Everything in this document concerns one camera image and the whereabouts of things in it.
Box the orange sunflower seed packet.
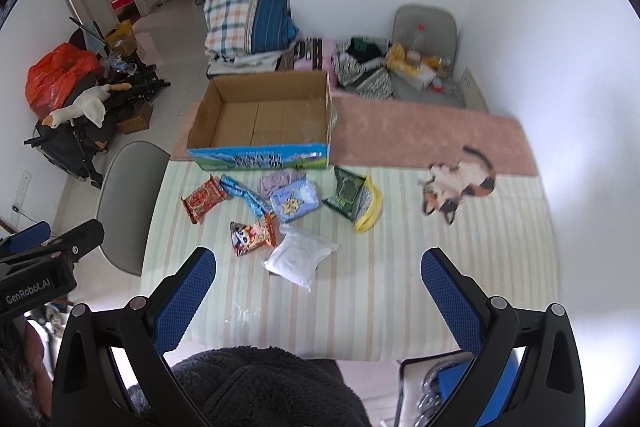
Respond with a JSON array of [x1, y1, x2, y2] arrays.
[[230, 213, 278, 257]]

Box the red snack packet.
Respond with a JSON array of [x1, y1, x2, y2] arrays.
[[181, 176, 229, 225]]

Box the blue snack packet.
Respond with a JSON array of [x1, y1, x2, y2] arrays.
[[220, 174, 273, 219]]

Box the white plastic soft pack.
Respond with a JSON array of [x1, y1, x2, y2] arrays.
[[262, 225, 340, 293]]

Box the yellow patterned pouch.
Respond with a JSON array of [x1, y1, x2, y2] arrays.
[[354, 176, 384, 233]]

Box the lilac knitted cloth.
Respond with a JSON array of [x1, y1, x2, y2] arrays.
[[257, 169, 306, 199]]

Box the green snack packet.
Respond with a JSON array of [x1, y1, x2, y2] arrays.
[[322, 166, 366, 222]]

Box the light blue tissue pack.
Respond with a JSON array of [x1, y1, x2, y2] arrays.
[[270, 178, 320, 223]]

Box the grey chair beside table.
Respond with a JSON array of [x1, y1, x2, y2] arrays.
[[96, 141, 170, 277]]

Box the black stroller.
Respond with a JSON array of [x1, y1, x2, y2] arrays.
[[22, 28, 172, 191]]

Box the dark fleece garment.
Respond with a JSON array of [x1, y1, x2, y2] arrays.
[[127, 345, 371, 427]]

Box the small cardboard box on floor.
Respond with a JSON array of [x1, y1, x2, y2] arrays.
[[117, 101, 153, 134]]

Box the white goose plush toy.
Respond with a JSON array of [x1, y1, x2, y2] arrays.
[[41, 82, 132, 129]]

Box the red plastic bag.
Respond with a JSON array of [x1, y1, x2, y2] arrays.
[[25, 42, 103, 120]]

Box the yellow paper bag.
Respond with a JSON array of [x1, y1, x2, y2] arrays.
[[104, 20, 138, 57]]

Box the open cardboard box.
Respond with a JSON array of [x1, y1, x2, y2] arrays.
[[186, 70, 336, 171]]

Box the grey chair in corner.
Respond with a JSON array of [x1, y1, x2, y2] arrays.
[[390, 3, 465, 108]]

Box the yellow snack bag on chair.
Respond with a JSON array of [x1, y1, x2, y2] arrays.
[[385, 43, 431, 79]]

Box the plaid folded quilt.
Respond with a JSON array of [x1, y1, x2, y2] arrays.
[[203, 0, 258, 60]]

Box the black white patterned bag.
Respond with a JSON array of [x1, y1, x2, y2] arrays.
[[332, 36, 394, 100]]

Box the blue striped folded quilt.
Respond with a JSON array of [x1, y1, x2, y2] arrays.
[[250, 0, 298, 54]]

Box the plastic bottle red cap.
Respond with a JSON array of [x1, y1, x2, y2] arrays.
[[410, 24, 426, 54]]

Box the pink suitcase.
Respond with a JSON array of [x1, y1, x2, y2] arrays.
[[293, 38, 336, 72]]

